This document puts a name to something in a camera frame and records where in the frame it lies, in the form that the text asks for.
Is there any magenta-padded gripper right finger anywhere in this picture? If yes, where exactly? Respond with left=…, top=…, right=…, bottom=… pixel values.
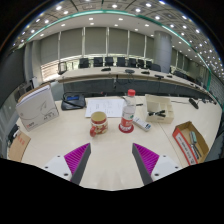
left=131, top=142, right=183, bottom=186

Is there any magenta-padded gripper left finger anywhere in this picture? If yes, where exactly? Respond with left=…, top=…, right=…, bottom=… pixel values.
left=41, top=142, right=92, bottom=186

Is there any clear red-capped water bottle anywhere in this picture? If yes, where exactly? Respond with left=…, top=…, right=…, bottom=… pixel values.
left=120, top=88, right=137, bottom=132

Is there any white remote control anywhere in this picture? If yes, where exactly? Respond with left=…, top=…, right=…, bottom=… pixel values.
left=132, top=115, right=153, bottom=132

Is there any flat round red coaster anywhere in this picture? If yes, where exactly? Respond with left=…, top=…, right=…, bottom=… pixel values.
left=118, top=123, right=135, bottom=134

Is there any red and cream mug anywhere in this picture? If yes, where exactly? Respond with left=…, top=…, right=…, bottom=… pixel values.
left=89, top=110, right=109, bottom=138

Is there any cardboard box with red side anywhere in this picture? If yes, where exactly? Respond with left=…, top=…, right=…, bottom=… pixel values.
left=172, top=120, right=210, bottom=167

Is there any open cream tray box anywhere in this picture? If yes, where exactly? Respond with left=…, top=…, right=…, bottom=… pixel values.
left=144, top=93, right=175, bottom=125

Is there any white printed paper sheet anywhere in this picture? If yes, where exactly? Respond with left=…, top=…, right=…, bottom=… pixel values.
left=84, top=98, right=129, bottom=119

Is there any black desk phone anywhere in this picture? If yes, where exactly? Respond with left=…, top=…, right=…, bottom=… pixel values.
left=60, top=92, right=87, bottom=111

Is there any brown cardboard sheet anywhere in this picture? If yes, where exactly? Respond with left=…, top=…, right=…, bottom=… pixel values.
left=7, top=130, right=32, bottom=163

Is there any large white carton box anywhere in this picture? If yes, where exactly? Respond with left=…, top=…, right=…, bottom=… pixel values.
left=15, top=83, right=60, bottom=132

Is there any row of black office chairs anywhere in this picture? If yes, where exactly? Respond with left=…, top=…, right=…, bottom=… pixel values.
left=57, top=56, right=188, bottom=79

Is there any group of ceiling lights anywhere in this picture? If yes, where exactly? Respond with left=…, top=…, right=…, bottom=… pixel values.
left=13, top=0, right=224, bottom=78

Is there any black device with cables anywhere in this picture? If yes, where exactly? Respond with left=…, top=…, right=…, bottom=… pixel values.
left=7, top=123, right=20, bottom=144

